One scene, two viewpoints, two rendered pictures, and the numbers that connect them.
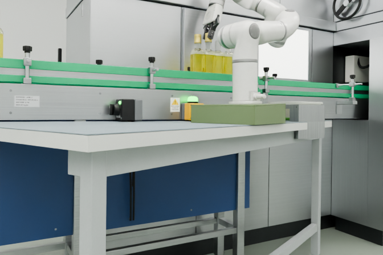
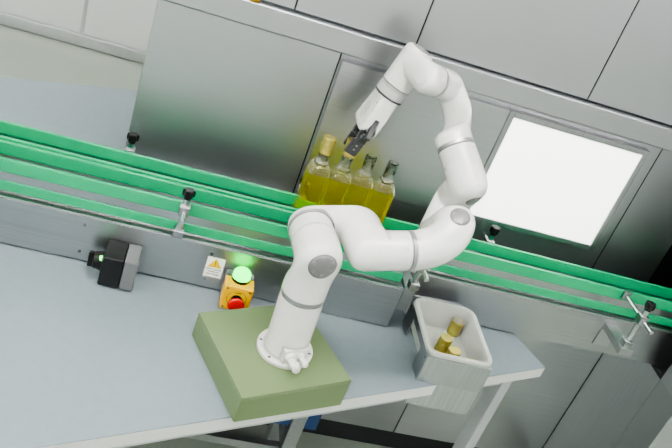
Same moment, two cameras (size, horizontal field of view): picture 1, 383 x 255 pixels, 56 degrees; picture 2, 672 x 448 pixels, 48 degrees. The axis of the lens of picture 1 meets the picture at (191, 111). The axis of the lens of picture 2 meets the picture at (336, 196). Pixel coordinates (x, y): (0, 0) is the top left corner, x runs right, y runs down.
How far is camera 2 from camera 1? 121 cm
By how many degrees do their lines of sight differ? 30
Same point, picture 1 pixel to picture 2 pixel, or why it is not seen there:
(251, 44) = (309, 284)
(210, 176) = not seen: hidden behind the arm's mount
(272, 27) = (379, 257)
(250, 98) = (281, 356)
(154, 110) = (174, 267)
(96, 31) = (155, 69)
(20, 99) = not seen: outside the picture
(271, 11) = (452, 181)
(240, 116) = (227, 394)
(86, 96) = (61, 224)
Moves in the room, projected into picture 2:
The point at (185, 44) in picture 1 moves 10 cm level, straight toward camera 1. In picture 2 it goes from (322, 127) to (306, 137)
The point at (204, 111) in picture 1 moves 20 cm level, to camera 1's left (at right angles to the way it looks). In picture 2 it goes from (205, 338) to (131, 294)
